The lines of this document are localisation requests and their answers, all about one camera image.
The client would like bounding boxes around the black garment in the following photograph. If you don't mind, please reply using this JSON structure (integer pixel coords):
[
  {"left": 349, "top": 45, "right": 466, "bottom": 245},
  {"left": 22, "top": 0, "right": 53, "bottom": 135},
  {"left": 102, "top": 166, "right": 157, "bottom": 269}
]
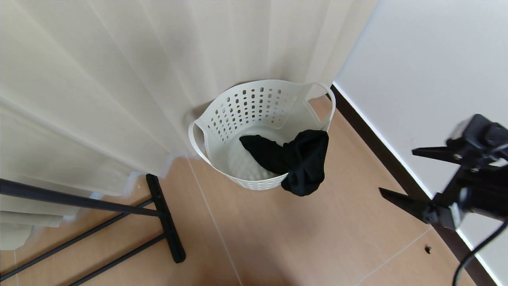
[{"left": 239, "top": 129, "right": 330, "bottom": 197}]

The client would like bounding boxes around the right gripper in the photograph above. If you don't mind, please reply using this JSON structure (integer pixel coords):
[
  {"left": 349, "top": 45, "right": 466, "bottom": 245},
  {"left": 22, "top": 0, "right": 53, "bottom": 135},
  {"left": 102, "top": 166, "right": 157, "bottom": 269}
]
[{"left": 379, "top": 146, "right": 508, "bottom": 231}]

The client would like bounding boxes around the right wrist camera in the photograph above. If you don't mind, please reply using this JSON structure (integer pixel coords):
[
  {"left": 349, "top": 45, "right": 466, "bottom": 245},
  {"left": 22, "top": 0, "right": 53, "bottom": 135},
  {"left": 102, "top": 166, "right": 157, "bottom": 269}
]
[{"left": 446, "top": 114, "right": 508, "bottom": 167}]

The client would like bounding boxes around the black cable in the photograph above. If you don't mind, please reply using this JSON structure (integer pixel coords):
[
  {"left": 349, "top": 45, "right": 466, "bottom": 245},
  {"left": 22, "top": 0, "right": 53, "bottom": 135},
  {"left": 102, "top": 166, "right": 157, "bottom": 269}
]
[{"left": 452, "top": 220, "right": 508, "bottom": 286}]

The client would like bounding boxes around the beige curtain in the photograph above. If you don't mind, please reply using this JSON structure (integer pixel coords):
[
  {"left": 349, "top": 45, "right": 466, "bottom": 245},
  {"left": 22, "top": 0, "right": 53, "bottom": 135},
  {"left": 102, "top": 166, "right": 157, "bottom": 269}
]
[{"left": 0, "top": 0, "right": 379, "bottom": 251}]

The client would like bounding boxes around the white laundry basket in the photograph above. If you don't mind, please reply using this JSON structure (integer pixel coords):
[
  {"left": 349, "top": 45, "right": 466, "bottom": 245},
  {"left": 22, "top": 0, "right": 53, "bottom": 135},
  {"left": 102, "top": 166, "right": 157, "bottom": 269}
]
[{"left": 188, "top": 79, "right": 336, "bottom": 191}]

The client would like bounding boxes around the black clothes rack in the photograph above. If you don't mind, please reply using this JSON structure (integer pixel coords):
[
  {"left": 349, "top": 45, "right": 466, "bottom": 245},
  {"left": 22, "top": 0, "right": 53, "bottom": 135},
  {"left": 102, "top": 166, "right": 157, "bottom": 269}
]
[{"left": 0, "top": 174, "right": 186, "bottom": 286}]

